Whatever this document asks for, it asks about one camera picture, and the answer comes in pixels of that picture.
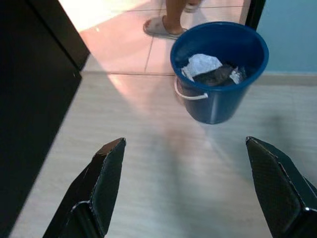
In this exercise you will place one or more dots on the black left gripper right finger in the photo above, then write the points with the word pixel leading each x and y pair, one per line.
pixel 280 193

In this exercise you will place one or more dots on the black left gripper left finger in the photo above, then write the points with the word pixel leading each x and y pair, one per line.
pixel 106 188

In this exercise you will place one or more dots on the white tissue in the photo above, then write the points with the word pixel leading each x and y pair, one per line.
pixel 237 74

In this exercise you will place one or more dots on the blue round waste bin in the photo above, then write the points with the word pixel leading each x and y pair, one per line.
pixel 213 106

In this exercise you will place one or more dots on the black cabinet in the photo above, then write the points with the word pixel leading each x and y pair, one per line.
pixel 32 86

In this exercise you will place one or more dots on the black crumpled rubbish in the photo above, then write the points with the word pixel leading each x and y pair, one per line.
pixel 213 75

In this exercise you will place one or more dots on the pale crumpled paper sheet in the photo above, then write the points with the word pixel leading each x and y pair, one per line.
pixel 200 63

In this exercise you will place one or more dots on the grey slipper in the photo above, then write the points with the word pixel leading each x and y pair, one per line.
pixel 192 6
pixel 156 28

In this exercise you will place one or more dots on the person bare leg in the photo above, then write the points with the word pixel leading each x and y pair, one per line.
pixel 173 12

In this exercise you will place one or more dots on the black door frame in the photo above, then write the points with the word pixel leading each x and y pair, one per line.
pixel 252 12

